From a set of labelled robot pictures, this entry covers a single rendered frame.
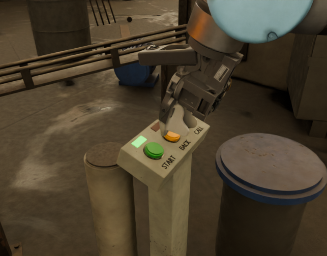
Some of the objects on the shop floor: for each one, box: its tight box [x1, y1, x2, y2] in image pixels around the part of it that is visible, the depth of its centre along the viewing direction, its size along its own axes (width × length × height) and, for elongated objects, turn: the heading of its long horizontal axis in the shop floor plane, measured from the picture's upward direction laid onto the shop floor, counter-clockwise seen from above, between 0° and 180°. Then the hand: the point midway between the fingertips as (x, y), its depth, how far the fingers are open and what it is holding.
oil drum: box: [26, 0, 93, 62], centre depth 313 cm, size 59×59×89 cm
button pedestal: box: [116, 116, 210, 256], centre depth 84 cm, size 16×24×62 cm, turn 150°
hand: (162, 128), depth 60 cm, fingers closed
